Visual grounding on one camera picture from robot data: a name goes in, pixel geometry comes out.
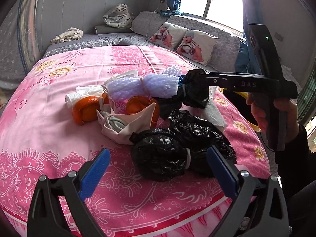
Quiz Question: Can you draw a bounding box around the white lace cloth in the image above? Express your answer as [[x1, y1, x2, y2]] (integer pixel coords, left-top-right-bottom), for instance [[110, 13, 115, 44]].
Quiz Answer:
[[281, 65, 302, 93]]

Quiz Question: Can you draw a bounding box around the tiger plush toy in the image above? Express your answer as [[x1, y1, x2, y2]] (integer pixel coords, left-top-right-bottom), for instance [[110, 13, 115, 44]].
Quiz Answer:
[[103, 3, 135, 28]]

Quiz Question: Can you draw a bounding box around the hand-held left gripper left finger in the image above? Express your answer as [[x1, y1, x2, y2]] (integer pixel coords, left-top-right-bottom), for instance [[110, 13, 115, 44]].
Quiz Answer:
[[27, 148, 111, 237]]

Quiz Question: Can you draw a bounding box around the window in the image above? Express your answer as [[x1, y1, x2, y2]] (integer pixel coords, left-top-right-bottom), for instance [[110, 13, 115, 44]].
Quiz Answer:
[[180, 0, 247, 34]]

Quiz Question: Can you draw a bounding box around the person's right hand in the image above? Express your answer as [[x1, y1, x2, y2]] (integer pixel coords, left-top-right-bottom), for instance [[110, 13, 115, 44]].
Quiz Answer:
[[246, 92, 300, 133]]

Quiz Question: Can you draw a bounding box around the grey roll pillow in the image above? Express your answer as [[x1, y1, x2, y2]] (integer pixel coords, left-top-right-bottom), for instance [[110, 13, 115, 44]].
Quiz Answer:
[[93, 25, 131, 34]]

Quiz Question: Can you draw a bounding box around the pink floral blanket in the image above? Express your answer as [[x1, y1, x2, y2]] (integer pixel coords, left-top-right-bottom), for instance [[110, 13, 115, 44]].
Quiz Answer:
[[0, 45, 274, 237]]

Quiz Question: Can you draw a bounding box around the baby print pillow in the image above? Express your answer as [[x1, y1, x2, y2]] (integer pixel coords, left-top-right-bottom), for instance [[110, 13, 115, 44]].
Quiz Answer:
[[176, 30, 219, 67], [149, 22, 188, 50]]

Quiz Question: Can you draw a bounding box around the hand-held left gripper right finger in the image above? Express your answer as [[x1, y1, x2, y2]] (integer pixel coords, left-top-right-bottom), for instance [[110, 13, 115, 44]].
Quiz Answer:
[[206, 145, 289, 237]]

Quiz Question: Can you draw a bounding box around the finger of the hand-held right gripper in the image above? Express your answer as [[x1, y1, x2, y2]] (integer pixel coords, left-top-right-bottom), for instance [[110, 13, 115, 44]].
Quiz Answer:
[[196, 71, 231, 90]]

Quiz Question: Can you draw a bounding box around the person's right forearm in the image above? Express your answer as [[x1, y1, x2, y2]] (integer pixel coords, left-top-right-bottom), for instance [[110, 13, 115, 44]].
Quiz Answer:
[[275, 122, 316, 228]]

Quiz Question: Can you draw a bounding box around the grey quilted sofa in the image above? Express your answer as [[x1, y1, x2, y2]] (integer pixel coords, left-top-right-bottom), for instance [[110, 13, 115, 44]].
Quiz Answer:
[[43, 11, 302, 92]]

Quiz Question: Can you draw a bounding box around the large black plastic bag bundle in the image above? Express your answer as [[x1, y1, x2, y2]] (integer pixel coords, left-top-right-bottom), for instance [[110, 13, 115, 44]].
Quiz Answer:
[[130, 109, 237, 181]]

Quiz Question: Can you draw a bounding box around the white foam net bundle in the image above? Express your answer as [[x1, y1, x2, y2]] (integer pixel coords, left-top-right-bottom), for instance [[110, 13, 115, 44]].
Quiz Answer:
[[107, 65, 185, 102]]

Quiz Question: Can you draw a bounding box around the small black plastic bag bundle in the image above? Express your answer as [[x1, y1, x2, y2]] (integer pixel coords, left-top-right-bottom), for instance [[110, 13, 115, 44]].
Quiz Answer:
[[156, 69, 216, 120]]

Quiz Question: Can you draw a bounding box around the folded printed mattress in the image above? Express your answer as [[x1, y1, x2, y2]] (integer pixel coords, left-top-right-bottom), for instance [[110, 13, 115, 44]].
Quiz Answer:
[[0, 0, 41, 89]]

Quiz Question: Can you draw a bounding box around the crumpled beige cloth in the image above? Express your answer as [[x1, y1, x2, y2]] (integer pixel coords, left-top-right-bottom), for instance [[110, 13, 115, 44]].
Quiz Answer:
[[51, 27, 84, 43]]

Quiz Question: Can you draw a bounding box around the yellow rimmed bin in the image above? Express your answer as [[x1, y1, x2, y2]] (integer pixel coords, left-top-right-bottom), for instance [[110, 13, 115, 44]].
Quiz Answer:
[[216, 86, 263, 134]]

